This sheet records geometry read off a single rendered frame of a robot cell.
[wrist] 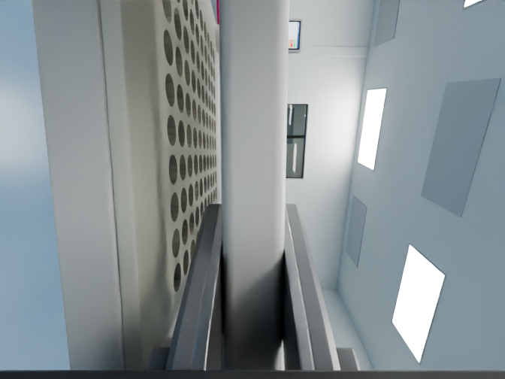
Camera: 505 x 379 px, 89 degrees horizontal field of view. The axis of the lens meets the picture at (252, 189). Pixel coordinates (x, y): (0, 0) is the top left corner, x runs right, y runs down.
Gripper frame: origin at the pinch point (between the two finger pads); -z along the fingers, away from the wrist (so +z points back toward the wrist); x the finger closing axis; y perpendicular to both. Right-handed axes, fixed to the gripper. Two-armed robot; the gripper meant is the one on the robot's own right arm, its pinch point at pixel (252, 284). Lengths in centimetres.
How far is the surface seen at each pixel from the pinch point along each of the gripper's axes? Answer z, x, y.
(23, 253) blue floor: -62, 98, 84
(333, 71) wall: -448, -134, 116
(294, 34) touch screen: -229, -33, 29
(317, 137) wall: -408, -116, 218
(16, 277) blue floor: -54, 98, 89
